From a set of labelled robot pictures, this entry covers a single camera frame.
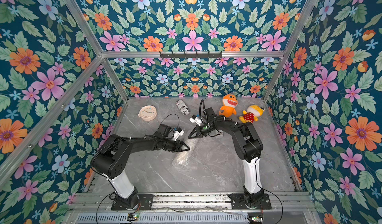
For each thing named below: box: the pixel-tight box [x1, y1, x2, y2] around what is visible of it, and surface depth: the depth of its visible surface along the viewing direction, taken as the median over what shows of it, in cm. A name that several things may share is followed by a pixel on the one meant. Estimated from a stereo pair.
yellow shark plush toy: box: [238, 105, 266, 124], surface depth 105 cm
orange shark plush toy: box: [218, 93, 239, 118], surface depth 110 cm
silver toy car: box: [176, 99, 191, 116], surface depth 112 cm
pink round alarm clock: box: [137, 105, 158, 122], surface depth 110 cm
